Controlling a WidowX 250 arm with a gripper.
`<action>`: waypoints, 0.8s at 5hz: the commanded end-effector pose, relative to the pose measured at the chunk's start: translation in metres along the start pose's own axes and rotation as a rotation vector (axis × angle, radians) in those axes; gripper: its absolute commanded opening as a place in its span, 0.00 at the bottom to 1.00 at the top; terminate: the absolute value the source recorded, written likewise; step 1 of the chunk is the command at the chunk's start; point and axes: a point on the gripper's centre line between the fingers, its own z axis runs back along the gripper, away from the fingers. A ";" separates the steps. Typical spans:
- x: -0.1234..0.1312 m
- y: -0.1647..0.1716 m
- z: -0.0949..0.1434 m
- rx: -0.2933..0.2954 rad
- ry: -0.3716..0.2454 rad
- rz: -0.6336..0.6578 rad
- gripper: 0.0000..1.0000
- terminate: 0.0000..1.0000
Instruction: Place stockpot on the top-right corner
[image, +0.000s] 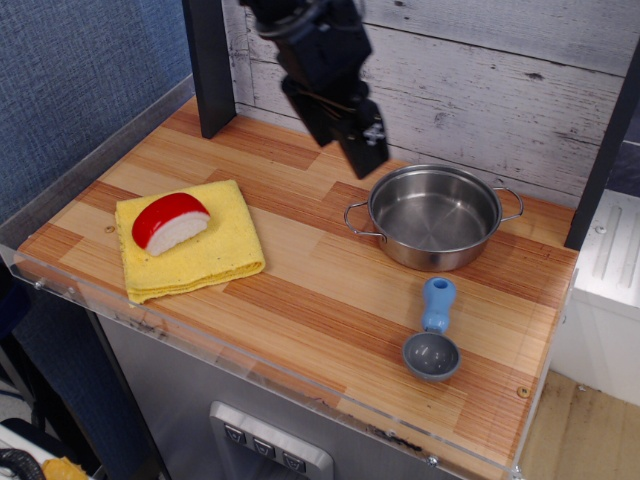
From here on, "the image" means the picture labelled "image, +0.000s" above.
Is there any black right vertical post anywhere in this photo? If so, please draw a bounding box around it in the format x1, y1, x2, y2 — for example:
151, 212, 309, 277
564, 45, 639, 251

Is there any yellow object bottom left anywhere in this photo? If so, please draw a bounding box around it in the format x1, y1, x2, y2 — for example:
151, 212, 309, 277
42, 457, 89, 480

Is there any white appliance at right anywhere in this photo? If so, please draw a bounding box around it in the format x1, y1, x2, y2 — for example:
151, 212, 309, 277
550, 190, 639, 405

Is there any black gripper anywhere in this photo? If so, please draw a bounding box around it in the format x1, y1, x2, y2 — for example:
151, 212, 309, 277
240, 1, 389, 179

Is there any blue grey ice cream scoop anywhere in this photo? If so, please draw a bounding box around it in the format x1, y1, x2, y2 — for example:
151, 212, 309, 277
402, 277, 462, 382

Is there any clear acrylic front guard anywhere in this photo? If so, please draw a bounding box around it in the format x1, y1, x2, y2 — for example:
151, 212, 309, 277
0, 243, 524, 480

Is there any silver button control panel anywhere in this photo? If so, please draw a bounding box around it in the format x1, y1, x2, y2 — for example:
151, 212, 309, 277
209, 401, 334, 479

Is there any stainless steel stockpot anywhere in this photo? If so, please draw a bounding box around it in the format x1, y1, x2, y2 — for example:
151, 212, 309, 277
344, 165, 524, 272

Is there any yellow folded cloth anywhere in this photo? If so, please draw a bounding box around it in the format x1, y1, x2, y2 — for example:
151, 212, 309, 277
115, 180, 266, 304

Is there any red white toy sushi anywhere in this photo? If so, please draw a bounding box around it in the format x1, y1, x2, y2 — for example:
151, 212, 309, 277
131, 192, 211, 256

